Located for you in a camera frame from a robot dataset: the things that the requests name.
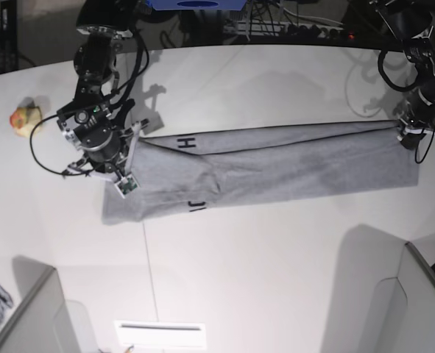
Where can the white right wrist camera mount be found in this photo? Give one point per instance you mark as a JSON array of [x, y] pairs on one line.
[[124, 184]]

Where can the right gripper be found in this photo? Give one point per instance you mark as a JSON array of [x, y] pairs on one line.
[[106, 148]]

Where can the grey partition panel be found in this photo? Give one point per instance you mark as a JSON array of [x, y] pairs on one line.
[[383, 301], [41, 322]]

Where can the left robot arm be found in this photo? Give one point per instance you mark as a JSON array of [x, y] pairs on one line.
[[411, 23]]

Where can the crumpled yellow red paper ball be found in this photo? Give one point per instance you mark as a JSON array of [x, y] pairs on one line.
[[24, 119]]

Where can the grey T-shirt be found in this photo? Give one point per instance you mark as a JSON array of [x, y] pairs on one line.
[[188, 173]]

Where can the blue box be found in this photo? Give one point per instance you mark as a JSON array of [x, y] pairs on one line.
[[160, 5]]

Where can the black power strip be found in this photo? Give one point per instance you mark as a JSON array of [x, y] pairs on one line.
[[318, 32]]

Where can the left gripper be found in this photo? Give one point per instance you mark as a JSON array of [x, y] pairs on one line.
[[410, 136]]

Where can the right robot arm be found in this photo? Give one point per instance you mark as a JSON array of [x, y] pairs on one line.
[[94, 122]]

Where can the right grey partition panel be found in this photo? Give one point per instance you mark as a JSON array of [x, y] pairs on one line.
[[383, 301]]

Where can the left grey partition panel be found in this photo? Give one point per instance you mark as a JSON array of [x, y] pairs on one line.
[[41, 322]]

